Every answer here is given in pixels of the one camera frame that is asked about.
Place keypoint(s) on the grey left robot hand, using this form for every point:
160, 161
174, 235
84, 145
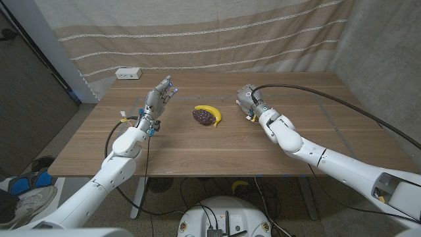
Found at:
153, 102

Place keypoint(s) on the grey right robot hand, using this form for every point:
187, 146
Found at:
250, 97

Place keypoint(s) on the white cloth napkin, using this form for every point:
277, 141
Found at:
239, 105

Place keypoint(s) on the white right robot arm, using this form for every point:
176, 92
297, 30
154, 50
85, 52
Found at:
329, 161

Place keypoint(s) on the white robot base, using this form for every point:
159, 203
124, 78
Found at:
230, 210

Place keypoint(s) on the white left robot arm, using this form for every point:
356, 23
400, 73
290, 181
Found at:
105, 177

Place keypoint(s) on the purple toy grapes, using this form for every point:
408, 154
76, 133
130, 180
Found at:
203, 116

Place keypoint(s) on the yellow banana on floor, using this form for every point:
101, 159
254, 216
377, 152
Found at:
238, 183

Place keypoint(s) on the white power strip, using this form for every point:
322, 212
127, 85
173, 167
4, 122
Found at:
128, 73

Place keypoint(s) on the beige striped curtain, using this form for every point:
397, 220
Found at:
197, 42

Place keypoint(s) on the black round floor fan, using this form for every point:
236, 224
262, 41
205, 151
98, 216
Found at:
160, 184

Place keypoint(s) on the white table leg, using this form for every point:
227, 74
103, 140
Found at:
138, 197
309, 197

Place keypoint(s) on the grey sneaker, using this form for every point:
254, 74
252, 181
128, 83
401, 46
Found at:
33, 202

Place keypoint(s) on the white robot torso edge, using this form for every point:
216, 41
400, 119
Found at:
65, 232

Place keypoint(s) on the blue and black shoe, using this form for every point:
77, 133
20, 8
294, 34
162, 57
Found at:
19, 186

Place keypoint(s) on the white door frame post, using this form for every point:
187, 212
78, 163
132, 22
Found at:
49, 42

